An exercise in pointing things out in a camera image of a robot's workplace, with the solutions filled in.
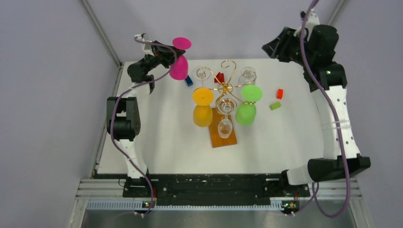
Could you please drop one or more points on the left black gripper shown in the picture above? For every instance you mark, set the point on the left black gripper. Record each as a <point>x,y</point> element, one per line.
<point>164,55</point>

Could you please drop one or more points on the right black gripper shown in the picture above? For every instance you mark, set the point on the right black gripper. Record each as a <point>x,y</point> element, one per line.
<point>285,38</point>

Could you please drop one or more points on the pink plastic goblet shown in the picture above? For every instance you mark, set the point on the pink plastic goblet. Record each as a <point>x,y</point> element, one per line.
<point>179,70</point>

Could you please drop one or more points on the clear tall flute glass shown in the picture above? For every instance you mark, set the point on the clear tall flute glass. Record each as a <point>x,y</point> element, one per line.
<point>200,75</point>

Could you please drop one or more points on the clear short wine glass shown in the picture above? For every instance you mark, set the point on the clear short wine glass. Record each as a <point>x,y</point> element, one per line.
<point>247,77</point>

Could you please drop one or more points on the orange plastic goblet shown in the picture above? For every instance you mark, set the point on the orange plastic goblet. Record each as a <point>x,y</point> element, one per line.
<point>202,113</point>

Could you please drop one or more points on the clear stemmed wine glass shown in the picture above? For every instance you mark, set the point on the clear stemmed wine glass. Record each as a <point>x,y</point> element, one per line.
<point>225,106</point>

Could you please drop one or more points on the green plastic goblet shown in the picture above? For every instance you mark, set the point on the green plastic goblet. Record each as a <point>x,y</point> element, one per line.
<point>246,112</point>

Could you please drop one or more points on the gold wire wine glass rack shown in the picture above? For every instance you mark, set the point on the gold wire wine glass rack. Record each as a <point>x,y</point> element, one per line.
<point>228,89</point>

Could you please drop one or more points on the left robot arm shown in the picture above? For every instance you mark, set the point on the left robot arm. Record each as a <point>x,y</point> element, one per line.
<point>123,115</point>

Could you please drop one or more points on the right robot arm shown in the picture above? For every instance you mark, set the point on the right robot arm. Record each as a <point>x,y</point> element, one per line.
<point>327,83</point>

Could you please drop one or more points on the dark blue block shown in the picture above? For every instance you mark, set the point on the dark blue block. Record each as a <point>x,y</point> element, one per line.
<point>188,81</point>

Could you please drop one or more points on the orange-red block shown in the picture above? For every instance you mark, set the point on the orange-red block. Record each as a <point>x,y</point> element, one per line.
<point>280,93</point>

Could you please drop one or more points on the red block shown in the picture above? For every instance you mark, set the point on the red block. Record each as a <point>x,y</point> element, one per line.
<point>219,78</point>

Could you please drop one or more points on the lime green block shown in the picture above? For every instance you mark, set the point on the lime green block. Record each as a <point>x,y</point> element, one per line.
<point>275,106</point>

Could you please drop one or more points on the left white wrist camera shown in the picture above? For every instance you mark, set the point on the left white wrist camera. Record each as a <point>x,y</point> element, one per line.
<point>145,41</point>

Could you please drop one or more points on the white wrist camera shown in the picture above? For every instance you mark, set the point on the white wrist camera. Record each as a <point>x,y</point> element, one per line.
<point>145,41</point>
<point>312,21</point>

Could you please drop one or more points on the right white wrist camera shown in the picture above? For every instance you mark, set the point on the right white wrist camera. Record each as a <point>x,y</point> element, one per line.
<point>312,21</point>

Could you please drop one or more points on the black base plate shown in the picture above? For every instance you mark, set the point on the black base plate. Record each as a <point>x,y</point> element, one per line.
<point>213,189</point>

